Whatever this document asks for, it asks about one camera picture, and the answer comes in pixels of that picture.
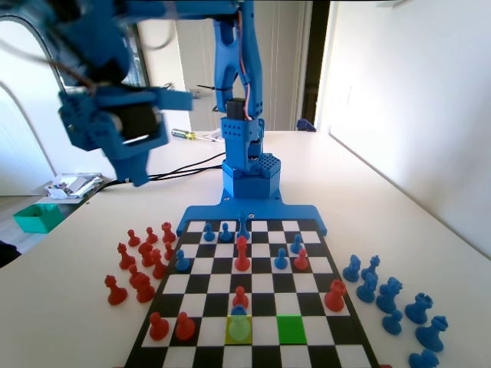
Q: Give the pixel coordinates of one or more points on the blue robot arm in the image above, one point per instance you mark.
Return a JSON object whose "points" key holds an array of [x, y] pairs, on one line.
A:
{"points": [[238, 57]]}

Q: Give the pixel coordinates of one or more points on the large blue piece front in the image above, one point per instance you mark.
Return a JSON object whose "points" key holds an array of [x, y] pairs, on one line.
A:
{"points": [[242, 226]]}

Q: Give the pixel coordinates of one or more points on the red rook chess piece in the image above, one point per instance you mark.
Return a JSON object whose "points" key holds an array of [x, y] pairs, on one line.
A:
{"points": [[167, 233], [335, 297]]}

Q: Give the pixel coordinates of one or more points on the blue pawn chess piece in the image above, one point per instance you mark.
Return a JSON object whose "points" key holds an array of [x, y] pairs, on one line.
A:
{"points": [[424, 360], [392, 322], [296, 243], [208, 233], [281, 260], [182, 262], [225, 233]]}

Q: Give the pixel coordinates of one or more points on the blue chess knight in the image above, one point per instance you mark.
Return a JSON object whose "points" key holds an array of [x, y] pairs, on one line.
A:
{"points": [[351, 268], [389, 294]]}

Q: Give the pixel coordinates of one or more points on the small blue printed part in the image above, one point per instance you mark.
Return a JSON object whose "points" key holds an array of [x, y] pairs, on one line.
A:
{"points": [[306, 125]]}

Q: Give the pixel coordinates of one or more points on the white printed papers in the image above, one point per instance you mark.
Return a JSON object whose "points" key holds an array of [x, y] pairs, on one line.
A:
{"points": [[211, 137]]}

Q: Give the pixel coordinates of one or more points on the red king chess piece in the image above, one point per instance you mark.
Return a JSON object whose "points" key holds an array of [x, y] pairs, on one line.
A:
{"points": [[241, 255]]}

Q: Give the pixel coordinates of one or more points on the pile of papers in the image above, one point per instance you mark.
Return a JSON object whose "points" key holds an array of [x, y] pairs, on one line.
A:
{"points": [[73, 184]]}

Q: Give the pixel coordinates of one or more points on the green plastic box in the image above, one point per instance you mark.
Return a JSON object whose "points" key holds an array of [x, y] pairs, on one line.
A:
{"points": [[36, 220]]}

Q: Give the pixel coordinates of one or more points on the black white chessboard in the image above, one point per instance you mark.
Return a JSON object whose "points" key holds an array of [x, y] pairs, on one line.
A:
{"points": [[215, 283]]}

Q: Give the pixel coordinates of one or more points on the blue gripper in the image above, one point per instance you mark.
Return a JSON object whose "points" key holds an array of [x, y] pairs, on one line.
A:
{"points": [[135, 126]]}

